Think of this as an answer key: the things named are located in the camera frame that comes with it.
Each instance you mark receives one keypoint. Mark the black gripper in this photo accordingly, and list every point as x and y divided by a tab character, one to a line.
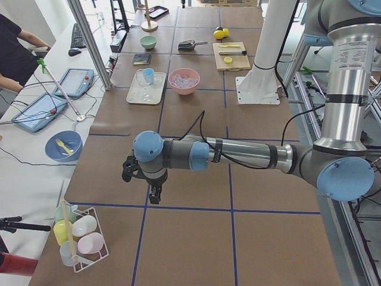
156	180

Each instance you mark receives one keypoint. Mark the metal ice scoop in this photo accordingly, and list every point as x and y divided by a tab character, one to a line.
189	45

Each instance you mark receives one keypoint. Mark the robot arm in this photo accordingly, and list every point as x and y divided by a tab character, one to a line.
336	163

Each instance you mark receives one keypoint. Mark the white plastic cup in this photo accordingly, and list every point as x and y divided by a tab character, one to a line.
84	225

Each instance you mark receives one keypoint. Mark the pink plastic cup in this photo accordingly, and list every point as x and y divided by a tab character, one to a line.
90	243

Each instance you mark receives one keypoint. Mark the yellow plastic cup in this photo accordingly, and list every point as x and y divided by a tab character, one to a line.
60	232

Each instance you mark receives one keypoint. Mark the pink bowl of ice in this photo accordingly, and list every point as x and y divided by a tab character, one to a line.
184	81

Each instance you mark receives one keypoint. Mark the light blue cup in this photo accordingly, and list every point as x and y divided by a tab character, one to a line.
148	75

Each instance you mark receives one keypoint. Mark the yellow plastic fork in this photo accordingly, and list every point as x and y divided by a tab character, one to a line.
63	146

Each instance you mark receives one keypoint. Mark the blue bowl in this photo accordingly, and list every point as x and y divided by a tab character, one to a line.
71	139

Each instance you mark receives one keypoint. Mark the cream serving tray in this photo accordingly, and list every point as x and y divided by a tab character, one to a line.
141	92

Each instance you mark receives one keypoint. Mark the clear wine glass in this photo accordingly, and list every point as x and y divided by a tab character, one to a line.
142	83

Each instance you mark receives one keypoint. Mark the grey folded cloth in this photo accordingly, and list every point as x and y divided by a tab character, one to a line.
141	59

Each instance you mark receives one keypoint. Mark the far teach pendant tablet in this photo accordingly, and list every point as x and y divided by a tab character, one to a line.
75	82

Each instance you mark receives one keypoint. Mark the teach pendant tablet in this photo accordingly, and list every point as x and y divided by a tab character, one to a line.
75	82
40	112

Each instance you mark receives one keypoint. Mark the near teach pendant tablet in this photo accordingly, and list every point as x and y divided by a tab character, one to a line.
40	112

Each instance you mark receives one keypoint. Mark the lemon half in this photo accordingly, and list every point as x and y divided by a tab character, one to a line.
228	60

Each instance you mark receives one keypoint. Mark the green bowl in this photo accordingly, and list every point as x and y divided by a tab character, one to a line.
148	42

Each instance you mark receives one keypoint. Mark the wooden cutting board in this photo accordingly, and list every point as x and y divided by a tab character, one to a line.
239	62

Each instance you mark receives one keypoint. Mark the red fire extinguisher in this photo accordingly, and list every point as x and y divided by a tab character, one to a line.
17	265

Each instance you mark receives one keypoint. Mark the black computer mouse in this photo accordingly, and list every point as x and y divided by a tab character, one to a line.
74	51

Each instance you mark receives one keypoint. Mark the yellow plastic knife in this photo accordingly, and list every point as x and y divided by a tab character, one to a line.
229	46

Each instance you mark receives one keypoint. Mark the wooden stand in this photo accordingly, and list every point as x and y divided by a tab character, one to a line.
148	25

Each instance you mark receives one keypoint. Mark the black keyboard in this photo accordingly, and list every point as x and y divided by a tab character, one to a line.
77	38

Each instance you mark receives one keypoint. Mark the yellow lemon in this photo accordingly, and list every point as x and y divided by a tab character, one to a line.
226	32
219	34

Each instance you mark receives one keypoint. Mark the person in black shirt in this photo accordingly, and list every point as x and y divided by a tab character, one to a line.
17	62

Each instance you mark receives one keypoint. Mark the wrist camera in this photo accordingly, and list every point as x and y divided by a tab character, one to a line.
131	169

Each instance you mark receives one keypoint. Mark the white wire cup rack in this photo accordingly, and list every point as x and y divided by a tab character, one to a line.
69	253

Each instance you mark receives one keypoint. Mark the aluminium frame post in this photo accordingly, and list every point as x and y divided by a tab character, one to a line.
81	20

